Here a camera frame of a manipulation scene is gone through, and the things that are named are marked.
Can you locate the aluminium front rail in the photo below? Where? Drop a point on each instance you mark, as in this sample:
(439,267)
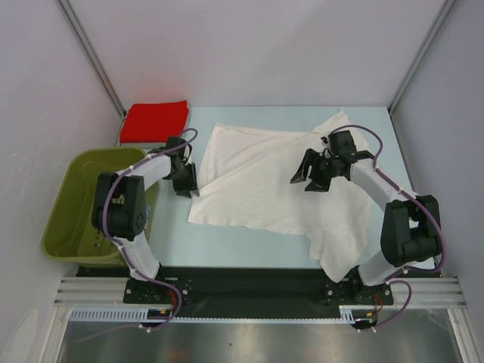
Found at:
(427,293)

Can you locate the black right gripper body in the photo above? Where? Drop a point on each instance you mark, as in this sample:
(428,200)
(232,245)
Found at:
(326,165)

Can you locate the aluminium frame post left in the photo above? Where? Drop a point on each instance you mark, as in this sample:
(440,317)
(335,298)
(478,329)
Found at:
(81,36)

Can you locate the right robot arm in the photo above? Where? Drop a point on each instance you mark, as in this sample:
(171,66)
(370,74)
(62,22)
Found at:
(411,231)

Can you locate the white t shirt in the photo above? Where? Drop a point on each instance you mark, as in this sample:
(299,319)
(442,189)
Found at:
(244,181)

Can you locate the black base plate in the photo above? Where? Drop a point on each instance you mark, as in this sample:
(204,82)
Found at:
(247,293)

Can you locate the olive green plastic bin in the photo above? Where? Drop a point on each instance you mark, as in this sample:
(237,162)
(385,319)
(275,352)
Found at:
(69,235)

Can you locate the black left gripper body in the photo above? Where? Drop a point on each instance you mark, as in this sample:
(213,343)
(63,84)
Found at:
(185,178)

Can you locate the white slotted cable duct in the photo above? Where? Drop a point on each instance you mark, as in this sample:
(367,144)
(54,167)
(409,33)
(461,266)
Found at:
(109,314)

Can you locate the folded red t shirt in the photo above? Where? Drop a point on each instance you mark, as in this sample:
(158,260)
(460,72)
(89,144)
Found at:
(153,121)

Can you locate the aluminium frame post right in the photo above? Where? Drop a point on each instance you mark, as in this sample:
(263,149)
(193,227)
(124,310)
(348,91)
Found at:
(423,52)

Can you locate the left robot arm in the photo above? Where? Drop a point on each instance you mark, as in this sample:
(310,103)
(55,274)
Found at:
(120,203)

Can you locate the aluminium frame post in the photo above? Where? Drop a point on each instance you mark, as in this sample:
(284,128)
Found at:
(81,36)
(423,52)

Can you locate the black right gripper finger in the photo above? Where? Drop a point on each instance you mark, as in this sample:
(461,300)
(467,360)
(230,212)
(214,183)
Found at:
(318,186)
(308,161)

